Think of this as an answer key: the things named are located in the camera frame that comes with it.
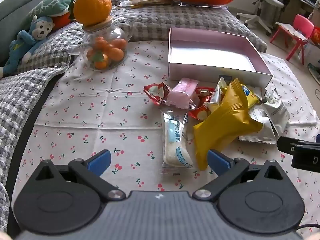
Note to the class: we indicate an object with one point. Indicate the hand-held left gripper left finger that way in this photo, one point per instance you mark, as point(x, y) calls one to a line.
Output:
point(100, 160)

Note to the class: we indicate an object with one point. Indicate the red white figure snack packet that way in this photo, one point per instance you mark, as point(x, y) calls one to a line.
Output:
point(155, 92)

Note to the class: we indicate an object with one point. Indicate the red bag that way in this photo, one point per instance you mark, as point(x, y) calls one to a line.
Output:
point(316, 36)

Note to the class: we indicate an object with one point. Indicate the pile of small tangerines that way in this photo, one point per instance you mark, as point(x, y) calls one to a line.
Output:
point(110, 52)

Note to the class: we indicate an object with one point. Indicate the white bag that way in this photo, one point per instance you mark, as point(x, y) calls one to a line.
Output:
point(312, 55)

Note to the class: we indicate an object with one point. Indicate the orange round plush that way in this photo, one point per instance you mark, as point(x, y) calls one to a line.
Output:
point(60, 21)

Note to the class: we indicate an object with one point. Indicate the cherry print cloth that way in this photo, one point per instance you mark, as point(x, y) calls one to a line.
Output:
point(100, 120)

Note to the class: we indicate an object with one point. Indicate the wooden desk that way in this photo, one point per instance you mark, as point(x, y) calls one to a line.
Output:
point(300, 1)

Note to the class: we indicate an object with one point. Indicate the pink cardboard box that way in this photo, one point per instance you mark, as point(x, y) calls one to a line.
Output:
point(212, 55)

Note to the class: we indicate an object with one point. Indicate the clear bread packet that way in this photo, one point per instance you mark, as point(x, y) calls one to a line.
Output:
point(175, 140)

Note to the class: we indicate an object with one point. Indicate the glass jar with wooden lid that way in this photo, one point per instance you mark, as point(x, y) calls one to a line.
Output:
point(117, 33)

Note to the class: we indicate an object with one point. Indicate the grey checked blanket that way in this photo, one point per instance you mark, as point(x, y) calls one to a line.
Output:
point(155, 22)

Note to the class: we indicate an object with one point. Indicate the pink snack packet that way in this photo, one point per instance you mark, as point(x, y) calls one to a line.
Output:
point(182, 92)

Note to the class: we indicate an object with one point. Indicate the blue monkey plush toy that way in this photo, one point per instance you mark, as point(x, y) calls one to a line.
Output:
point(40, 27)

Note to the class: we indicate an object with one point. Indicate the printed paper on chair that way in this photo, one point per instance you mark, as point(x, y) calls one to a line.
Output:
point(290, 30)

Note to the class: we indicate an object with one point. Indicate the yellow blue label snack packet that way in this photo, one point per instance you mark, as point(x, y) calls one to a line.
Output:
point(251, 95)

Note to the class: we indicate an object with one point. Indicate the large orange with leaves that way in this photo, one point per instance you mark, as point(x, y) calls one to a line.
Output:
point(92, 6)

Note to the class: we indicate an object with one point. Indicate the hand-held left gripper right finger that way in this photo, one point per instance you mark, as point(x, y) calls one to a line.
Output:
point(217, 162)

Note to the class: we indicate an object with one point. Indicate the large plain yellow snack packet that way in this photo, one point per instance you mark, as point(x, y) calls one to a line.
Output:
point(225, 120)

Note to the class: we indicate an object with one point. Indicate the pink child chair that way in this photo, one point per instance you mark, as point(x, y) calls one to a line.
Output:
point(303, 23)

